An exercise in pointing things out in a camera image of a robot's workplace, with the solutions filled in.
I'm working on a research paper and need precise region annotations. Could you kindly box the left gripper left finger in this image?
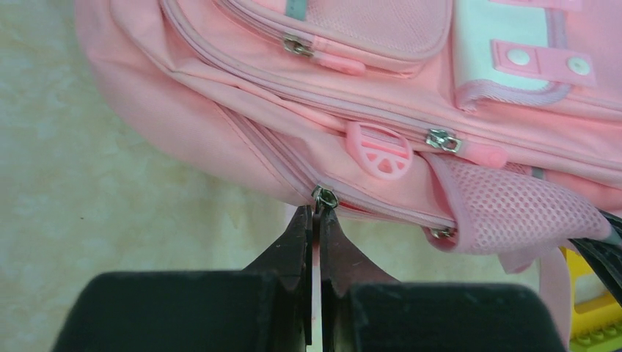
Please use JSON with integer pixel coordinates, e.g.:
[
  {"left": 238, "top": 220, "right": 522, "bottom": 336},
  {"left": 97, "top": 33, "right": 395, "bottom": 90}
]
[{"left": 243, "top": 206, "right": 312, "bottom": 346}]

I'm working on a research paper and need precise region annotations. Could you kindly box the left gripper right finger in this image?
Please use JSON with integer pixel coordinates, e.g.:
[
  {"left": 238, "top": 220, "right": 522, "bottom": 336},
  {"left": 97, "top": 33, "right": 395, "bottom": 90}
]
[{"left": 319, "top": 208, "right": 399, "bottom": 351}]

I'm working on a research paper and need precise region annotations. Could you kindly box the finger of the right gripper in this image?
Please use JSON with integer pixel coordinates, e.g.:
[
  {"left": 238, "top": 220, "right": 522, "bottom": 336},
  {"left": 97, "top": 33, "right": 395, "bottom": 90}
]
[{"left": 570, "top": 210, "right": 621, "bottom": 304}]

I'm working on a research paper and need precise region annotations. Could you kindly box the pink student backpack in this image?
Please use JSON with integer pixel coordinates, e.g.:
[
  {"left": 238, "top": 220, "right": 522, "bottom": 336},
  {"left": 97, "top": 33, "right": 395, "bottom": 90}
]
[{"left": 74, "top": 1, "right": 621, "bottom": 342}]

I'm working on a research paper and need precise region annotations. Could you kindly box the yellow green purple block toy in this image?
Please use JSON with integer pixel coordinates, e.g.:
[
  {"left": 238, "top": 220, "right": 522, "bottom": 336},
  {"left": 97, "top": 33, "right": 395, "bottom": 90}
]
[{"left": 562, "top": 248, "right": 621, "bottom": 352}]

